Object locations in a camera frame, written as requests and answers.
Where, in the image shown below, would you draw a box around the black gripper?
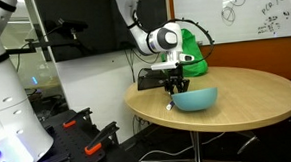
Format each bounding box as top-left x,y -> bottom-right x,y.
162,66 -> 191,96

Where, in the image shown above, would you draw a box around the white marker with blue cap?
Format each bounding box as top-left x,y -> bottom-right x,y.
165,100 -> 177,112

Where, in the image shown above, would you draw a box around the light blue plastic bowl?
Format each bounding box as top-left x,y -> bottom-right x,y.
170,86 -> 220,114

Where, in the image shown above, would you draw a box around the black slanted box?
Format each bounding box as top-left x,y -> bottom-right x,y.
136,67 -> 171,91

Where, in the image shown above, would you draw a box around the green fabric bag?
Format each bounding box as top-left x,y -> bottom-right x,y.
159,27 -> 209,80

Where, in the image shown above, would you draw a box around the round wooden table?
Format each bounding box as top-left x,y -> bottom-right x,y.
123,61 -> 291,162

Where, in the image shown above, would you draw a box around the whiteboard with writing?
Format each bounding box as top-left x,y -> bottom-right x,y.
171,0 -> 291,48

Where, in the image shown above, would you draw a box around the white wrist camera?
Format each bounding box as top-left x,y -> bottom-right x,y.
178,52 -> 196,64

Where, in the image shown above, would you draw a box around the black wall cables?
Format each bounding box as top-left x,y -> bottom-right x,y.
123,42 -> 164,84

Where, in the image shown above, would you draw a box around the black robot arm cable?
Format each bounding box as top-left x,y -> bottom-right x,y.
168,15 -> 217,68

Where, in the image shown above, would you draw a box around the white floor cable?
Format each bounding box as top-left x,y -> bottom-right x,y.
136,131 -> 228,162

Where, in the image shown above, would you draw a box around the black clamp with orange handle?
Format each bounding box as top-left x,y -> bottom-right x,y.
83,120 -> 122,157
61,107 -> 95,129

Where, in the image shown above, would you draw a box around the large black wall monitor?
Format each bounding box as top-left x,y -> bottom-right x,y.
32,0 -> 171,65

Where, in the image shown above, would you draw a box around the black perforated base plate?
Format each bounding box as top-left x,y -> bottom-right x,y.
22,106 -> 138,162

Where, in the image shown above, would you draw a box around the black stereo camera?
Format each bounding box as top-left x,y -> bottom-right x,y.
59,19 -> 90,32

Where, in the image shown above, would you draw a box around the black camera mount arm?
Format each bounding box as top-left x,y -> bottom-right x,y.
6,27 -> 85,56

